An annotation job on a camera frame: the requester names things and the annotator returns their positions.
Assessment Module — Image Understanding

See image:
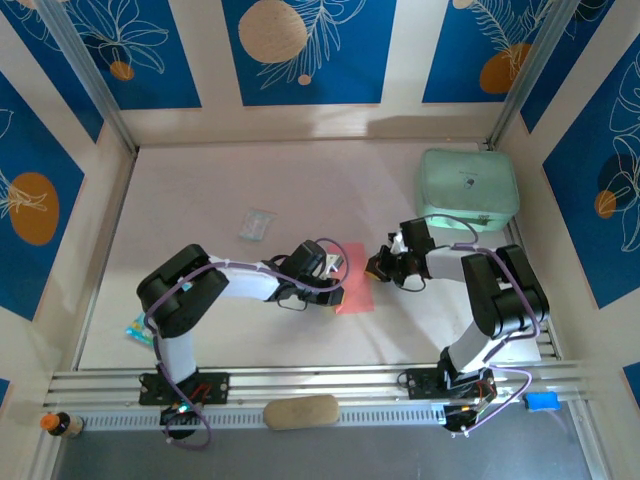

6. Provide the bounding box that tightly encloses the pink cloth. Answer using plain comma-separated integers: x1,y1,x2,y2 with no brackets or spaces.
333,242,377,317

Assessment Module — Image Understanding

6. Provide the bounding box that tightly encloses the small clear plastic packet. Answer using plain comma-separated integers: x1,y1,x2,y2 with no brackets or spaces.
238,209,279,244

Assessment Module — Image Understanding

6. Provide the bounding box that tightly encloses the mint green zip pouch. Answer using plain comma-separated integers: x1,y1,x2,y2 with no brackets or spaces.
414,148,521,234

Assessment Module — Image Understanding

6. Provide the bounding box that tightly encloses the beige oval block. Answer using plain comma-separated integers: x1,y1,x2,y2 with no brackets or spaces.
263,394,341,431

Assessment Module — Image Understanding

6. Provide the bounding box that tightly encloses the blue and white snack packet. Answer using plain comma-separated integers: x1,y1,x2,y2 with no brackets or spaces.
124,309,157,347

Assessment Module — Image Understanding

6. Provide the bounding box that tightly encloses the blue box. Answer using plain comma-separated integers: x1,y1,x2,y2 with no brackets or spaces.
522,392,561,413

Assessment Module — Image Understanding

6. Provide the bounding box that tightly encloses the small bottle with orange cap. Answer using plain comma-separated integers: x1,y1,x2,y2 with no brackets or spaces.
39,410,85,440

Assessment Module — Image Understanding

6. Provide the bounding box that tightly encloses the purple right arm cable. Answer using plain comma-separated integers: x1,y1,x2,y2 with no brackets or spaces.
424,213,542,437

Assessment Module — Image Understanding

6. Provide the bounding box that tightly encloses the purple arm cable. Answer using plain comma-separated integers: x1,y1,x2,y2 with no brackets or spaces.
144,237,349,449
424,213,542,437

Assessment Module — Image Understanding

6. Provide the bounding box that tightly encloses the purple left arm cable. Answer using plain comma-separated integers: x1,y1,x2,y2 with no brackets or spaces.
144,237,349,449

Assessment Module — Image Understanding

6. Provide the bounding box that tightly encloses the aluminium mounting rail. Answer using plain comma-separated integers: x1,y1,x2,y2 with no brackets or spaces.
42,362,596,410

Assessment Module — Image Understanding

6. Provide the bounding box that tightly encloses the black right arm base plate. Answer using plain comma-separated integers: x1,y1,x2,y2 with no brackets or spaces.
405,367,497,401

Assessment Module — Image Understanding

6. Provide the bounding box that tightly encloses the slotted grey cable duct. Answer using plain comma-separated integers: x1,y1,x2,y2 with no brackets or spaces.
74,402,501,432

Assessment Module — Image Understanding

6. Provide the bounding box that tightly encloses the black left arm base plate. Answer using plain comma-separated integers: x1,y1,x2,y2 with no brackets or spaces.
138,370,231,407

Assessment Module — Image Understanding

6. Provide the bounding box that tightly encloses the aluminium frame post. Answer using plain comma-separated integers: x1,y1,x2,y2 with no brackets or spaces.
37,0,140,154
486,0,576,149

